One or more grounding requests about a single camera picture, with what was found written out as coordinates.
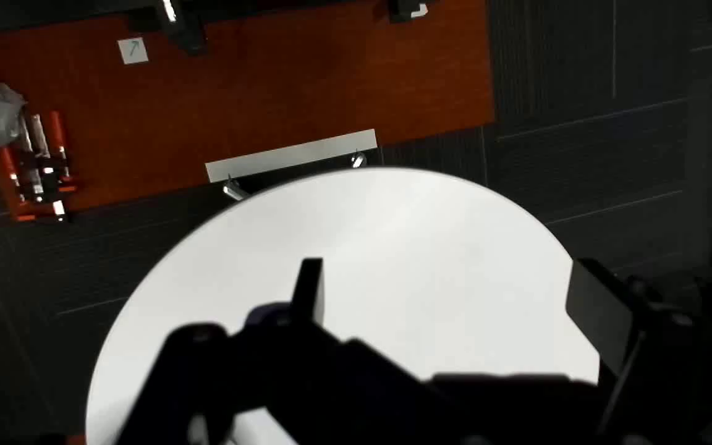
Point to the orange marker box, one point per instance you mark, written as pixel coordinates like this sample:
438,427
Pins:
39,168

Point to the black object at desk edge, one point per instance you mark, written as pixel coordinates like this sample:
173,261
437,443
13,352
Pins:
404,10

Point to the small white square card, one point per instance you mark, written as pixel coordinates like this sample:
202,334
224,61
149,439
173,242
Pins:
133,51

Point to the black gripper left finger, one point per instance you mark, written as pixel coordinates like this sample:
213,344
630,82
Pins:
308,297

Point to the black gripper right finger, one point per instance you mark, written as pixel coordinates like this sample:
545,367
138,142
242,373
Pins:
618,323

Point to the grey metal bar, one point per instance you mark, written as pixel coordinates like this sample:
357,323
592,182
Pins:
290,156

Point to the black clamp on desk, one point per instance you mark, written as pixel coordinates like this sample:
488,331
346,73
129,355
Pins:
182,25

